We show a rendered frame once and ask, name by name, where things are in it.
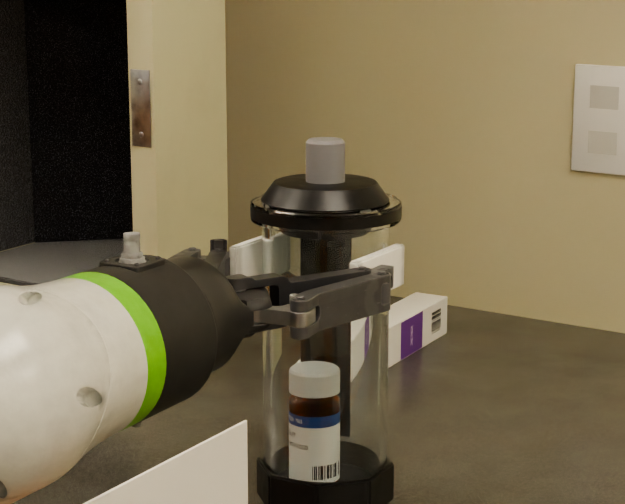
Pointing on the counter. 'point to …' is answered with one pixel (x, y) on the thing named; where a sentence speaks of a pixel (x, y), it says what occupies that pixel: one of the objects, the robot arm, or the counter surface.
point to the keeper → (140, 108)
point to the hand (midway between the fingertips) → (323, 262)
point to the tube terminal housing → (178, 126)
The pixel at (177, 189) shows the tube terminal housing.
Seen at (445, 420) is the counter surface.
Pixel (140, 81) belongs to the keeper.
